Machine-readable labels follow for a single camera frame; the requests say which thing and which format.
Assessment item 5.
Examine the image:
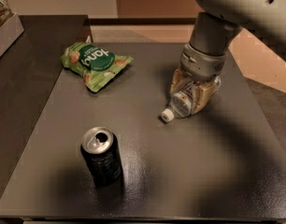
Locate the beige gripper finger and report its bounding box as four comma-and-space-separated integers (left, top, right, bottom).
191, 77, 219, 115
169, 66, 193, 95

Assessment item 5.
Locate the clear blue plastic water bottle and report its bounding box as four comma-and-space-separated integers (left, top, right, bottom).
161, 77, 222, 122

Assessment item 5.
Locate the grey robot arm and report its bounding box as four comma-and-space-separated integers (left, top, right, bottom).
170, 0, 286, 117

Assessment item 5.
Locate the green snack chip bag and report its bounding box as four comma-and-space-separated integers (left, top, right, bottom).
61, 42, 133, 92

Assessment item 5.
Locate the black aluminium drink can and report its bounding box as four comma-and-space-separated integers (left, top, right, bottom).
80, 127, 122, 186

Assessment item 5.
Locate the grey box with snacks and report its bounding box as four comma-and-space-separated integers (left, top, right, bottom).
0, 0, 24, 58

